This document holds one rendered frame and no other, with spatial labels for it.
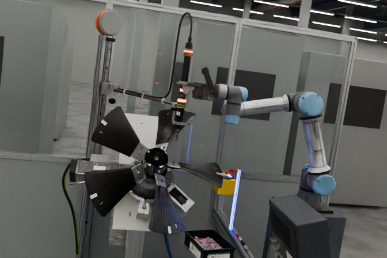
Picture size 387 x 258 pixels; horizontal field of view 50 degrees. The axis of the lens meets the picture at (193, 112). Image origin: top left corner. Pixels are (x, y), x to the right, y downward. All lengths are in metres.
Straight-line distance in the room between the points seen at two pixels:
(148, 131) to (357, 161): 4.31
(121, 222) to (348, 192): 4.60
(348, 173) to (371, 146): 0.50
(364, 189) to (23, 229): 4.79
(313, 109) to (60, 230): 1.81
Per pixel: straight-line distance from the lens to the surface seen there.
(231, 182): 2.42
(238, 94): 2.07
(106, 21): 2.56
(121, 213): 2.20
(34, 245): 3.04
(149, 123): 2.45
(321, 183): 2.21
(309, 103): 2.13
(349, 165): 6.25
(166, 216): 1.98
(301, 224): 1.42
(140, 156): 2.11
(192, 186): 2.90
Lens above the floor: 1.68
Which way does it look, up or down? 6 degrees down
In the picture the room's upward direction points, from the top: 8 degrees clockwise
